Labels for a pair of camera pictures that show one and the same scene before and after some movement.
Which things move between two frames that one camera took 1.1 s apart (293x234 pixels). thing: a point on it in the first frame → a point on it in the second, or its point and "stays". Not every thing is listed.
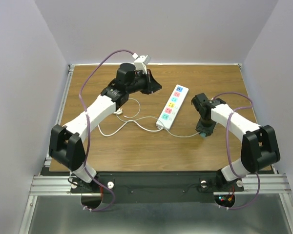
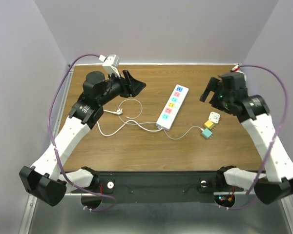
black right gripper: (209, 130) → (216, 85)
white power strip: (172, 107) stays
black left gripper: (152, 85) → (131, 87)
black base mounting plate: (156, 187) stays
